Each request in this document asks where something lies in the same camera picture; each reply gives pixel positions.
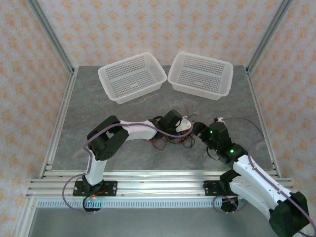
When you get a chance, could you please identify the black round base electronics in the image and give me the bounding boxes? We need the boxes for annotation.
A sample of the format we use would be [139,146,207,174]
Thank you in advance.
[219,196,247,214]
[82,196,102,215]

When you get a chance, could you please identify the black right gripper wire loop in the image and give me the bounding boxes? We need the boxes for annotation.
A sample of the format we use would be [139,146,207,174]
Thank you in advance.
[206,147,220,161]

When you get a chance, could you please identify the aluminium table side rail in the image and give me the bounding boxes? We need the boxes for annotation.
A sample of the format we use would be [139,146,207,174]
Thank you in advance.
[244,66,282,179]
[39,66,79,179]

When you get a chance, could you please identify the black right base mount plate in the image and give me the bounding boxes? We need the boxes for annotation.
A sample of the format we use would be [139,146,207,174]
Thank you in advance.
[202,180,224,198]

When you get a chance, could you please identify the aluminium frame post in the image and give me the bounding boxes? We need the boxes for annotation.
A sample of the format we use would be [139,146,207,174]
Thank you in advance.
[26,0,75,75]
[245,0,295,75]

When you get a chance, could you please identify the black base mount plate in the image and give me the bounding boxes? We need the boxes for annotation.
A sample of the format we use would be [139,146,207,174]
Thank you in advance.
[73,181,118,198]
[202,180,224,198]

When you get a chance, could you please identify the aluminium profile beam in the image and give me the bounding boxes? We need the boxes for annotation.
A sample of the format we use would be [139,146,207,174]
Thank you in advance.
[26,169,296,199]

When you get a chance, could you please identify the grey slotted cable duct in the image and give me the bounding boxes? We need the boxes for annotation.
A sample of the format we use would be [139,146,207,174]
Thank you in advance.
[36,199,250,209]

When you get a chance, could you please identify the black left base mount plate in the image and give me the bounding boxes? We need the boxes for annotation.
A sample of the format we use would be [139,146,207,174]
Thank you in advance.
[73,181,118,198]

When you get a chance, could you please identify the red and black wire bundle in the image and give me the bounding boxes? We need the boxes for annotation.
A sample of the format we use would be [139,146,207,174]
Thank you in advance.
[144,137,173,151]

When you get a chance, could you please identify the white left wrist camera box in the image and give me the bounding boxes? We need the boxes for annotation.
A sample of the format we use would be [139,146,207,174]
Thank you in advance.
[175,117,193,133]

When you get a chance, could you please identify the grey metal panel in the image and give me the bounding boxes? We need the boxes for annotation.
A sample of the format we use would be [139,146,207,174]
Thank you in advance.
[29,207,272,237]

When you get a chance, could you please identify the white perforated plastic basket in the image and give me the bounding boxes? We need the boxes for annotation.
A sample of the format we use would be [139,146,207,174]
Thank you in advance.
[97,51,167,106]
[167,51,234,101]

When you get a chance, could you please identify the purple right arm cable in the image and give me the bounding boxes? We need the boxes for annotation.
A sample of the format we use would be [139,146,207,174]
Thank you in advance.
[212,117,316,235]

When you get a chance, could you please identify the aluminium frame leg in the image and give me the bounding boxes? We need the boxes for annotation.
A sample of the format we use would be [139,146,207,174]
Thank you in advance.
[14,197,38,237]

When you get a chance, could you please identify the red wire yellow connector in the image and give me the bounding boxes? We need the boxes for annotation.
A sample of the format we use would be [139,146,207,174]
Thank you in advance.
[89,186,107,199]

